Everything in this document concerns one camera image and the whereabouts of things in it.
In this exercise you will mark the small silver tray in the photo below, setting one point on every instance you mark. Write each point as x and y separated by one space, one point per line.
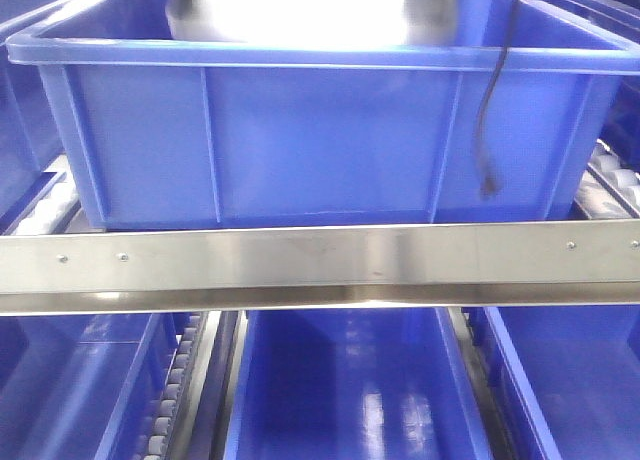
318 24

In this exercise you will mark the blue target box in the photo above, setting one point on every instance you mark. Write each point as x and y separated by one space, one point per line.
166 134

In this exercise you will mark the lower middle blue bin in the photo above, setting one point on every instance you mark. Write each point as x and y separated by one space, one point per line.
354 384

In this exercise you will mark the blue bin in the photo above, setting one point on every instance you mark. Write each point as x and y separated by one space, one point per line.
354 384
565 379
82 386
29 136

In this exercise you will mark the lower roller track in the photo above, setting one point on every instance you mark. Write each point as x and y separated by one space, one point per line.
165 436

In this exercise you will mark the steel shelf beam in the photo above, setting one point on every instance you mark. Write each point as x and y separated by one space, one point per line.
387 266

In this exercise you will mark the right shelf roller track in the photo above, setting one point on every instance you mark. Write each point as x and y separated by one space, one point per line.
608 190

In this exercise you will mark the lower right blue bin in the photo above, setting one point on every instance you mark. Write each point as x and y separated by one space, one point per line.
565 379

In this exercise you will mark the lower left blue bin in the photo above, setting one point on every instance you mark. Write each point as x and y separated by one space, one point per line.
82 386

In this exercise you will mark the upper left blue bin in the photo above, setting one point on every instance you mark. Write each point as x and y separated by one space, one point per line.
29 136

